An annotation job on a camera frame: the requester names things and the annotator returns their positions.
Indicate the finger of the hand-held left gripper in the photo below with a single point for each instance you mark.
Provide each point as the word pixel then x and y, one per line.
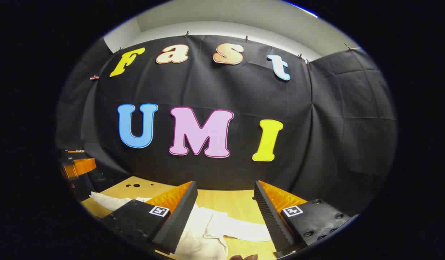
pixel 83 166

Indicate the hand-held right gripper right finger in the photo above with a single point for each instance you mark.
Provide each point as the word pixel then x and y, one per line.
pixel 273 224

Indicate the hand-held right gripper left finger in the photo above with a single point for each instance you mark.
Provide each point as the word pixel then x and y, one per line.
pixel 175 224

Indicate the white sweatshirt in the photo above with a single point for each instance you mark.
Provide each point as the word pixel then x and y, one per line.
pixel 215 224

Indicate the black backdrop cloth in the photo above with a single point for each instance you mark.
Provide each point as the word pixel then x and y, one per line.
pixel 226 86

